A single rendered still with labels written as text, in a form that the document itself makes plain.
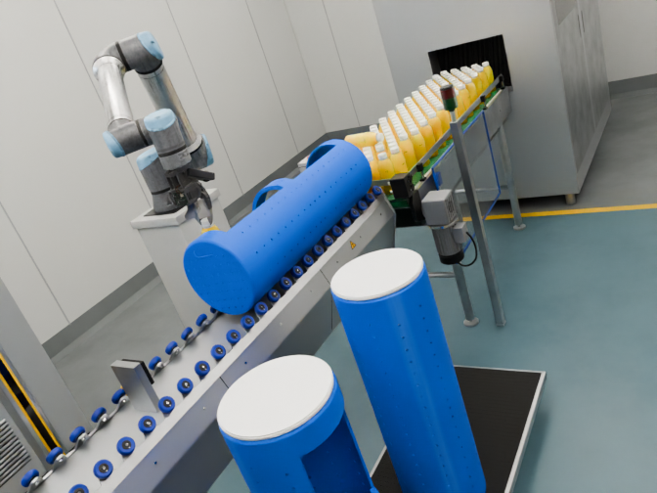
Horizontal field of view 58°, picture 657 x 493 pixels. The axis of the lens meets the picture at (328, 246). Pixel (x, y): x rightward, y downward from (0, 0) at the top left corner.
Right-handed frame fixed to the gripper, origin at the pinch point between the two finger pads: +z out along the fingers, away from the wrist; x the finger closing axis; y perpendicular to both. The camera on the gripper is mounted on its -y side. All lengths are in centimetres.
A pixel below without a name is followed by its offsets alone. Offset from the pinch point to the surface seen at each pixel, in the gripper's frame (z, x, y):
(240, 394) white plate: 21, 47, 53
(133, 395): 27, 4, 53
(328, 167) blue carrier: 6, 16, -53
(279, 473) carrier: 31, 61, 64
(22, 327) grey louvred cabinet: 50, -147, 5
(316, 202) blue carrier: 11.6, 19.5, -33.8
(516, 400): 109, 72, -49
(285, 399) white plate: 20, 60, 53
